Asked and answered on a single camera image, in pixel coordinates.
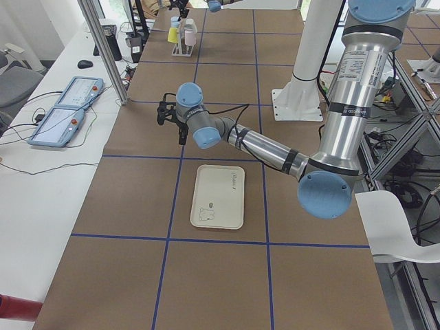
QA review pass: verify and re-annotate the upper teach pendant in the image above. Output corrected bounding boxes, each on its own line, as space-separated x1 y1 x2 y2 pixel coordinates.
55 76 104 109

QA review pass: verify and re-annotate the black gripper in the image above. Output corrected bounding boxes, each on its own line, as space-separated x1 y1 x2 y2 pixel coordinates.
168 0 189 19
175 119 188 145

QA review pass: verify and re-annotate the blue plastic cup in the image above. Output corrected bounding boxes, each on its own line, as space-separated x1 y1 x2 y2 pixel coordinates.
170 16 180 28

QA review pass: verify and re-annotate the pink plastic cup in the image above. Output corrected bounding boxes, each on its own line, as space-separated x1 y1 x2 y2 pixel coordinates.
184 29 197 47

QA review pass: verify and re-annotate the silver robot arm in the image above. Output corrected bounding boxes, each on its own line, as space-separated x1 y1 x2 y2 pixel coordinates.
168 0 239 21
176 1 415 219

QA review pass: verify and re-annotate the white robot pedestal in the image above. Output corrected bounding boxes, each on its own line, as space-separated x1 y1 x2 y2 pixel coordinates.
272 0 345 122

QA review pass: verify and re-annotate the lower teach pendant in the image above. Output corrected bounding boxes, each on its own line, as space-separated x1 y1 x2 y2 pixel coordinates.
27 107 85 148

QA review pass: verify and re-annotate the brown paper table cover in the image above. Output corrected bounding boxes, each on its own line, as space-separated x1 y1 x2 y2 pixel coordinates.
35 10 393 329

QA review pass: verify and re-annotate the cream plastic tray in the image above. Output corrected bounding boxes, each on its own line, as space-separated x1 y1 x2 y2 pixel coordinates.
190 164 245 230

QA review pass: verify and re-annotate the aluminium frame post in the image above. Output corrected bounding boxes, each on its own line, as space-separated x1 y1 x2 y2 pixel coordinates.
77 0 128 105

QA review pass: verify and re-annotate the teach pendant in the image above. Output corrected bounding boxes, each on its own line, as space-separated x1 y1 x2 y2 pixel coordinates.
55 76 104 109
27 107 85 148

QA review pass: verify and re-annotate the white plastic chair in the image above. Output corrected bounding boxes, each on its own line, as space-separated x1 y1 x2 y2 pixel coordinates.
355 190 439 263

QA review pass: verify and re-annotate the black computer mouse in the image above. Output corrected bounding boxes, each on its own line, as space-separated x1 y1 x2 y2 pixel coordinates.
77 60 94 69

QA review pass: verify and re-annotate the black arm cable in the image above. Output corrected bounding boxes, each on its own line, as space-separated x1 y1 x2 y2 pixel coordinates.
206 102 276 166

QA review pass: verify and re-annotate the grey plastic cup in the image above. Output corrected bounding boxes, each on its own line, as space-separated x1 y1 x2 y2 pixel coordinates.
185 18 197 33

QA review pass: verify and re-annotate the red cylinder object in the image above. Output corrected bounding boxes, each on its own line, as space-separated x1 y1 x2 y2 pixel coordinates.
0 294 43 322

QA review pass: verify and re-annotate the yellow plastic cup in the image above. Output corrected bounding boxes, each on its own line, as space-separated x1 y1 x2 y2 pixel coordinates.
167 27 179 44

